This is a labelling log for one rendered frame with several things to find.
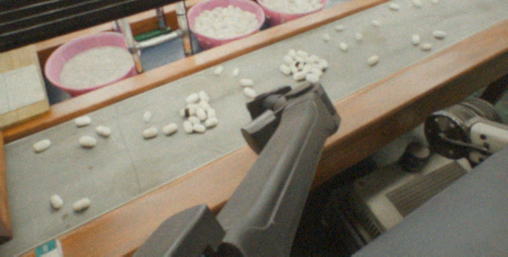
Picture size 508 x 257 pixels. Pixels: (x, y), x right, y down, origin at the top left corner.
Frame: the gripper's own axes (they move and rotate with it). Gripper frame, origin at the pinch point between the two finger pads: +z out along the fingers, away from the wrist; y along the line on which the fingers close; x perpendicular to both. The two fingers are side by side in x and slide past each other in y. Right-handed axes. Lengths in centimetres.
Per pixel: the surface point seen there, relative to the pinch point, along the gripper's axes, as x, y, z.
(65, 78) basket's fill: -22, 38, 41
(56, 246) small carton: 8.4, 45.7, -3.7
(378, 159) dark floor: 61, -73, 57
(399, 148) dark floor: 61, -88, 57
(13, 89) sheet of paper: -23, 50, 35
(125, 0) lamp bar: -28.3, 18.7, -3.9
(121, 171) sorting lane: 3.6, 32.1, 9.3
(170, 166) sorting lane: 6.3, 22.2, 6.1
